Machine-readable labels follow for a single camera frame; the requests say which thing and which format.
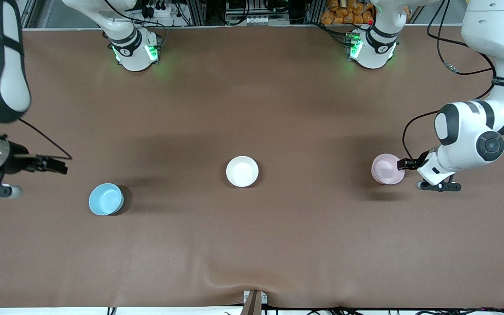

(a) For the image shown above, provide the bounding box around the pink bowl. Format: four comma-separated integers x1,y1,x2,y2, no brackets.
371,153,406,185

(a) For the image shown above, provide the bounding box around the light blue bowl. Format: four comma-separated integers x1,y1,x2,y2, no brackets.
88,183,125,216

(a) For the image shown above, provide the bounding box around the white bowl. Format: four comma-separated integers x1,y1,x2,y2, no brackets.
226,156,259,188

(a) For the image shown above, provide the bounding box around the pile of orange snack packets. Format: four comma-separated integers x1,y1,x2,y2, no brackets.
320,0,374,25

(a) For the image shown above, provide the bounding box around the brown table mat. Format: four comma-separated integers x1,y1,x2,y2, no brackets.
0,24,504,309

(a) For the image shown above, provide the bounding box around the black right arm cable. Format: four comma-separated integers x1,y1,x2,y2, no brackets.
0,118,73,161

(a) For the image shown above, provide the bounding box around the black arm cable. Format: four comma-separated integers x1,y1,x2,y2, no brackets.
402,0,504,161
0,118,73,161

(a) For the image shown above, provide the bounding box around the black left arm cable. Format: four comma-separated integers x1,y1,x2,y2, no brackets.
402,0,504,161

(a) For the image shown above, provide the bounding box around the aluminium frame post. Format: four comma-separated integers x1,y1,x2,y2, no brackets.
189,0,207,26
305,0,326,25

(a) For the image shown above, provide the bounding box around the metal bracket with wooden strip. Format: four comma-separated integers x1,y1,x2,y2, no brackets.
240,290,268,315

